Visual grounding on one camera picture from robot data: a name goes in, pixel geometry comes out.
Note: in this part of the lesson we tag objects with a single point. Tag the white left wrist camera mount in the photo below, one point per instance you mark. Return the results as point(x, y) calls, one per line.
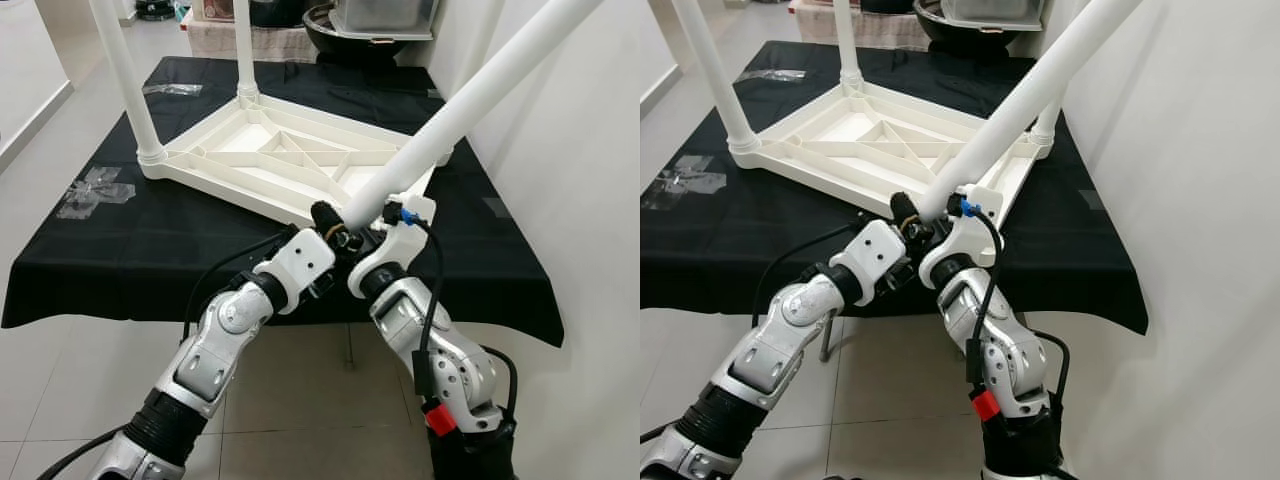
point(870, 255)
point(305, 260)

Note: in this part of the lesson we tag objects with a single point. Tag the cross-shaped clear tape piece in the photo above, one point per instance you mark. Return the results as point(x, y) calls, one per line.
point(685, 182)
point(95, 190)

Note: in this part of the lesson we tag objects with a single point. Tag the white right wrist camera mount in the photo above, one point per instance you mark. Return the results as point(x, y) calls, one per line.
point(395, 240)
point(965, 235)

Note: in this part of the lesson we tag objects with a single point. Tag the black tablecloth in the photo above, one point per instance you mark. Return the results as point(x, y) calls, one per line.
point(1050, 260)
point(150, 260)

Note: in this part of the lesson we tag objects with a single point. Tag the tan rubber band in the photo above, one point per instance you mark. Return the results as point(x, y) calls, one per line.
point(912, 227)
point(336, 233)

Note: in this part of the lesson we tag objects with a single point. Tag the clear tape strip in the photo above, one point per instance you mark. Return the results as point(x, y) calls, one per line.
point(170, 88)
point(772, 75)

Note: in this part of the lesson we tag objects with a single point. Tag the grey metal table frame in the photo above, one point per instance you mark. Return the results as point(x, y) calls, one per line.
point(830, 335)
point(348, 345)

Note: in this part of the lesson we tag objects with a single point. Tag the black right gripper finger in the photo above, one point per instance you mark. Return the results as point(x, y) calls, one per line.
point(904, 210)
point(325, 218)

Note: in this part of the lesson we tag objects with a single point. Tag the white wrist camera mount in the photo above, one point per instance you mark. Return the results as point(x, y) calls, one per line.
point(395, 240)
point(965, 235)
point(305, 260)
point(870, 255)

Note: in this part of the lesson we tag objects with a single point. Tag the beige patterned bench cloth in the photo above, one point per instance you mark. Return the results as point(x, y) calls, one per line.
point(250, 42)
point(870, 30)

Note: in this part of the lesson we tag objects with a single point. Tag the clear plastic storage box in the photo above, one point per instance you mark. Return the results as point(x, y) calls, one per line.
point(990, 10)
point(385, 15)

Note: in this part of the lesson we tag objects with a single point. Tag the black round floor object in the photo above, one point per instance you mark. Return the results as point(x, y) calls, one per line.
point(155, 8)

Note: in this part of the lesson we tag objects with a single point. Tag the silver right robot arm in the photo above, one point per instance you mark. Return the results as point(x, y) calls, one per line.
point(1000, 350)
point(440, 360)

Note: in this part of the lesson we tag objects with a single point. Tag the black bag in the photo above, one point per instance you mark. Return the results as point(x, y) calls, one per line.
point(275, 10)
point(885, 5)

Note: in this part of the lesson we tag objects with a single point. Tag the black wok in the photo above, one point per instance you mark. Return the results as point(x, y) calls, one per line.
point(950, 35)
point(345, 45)

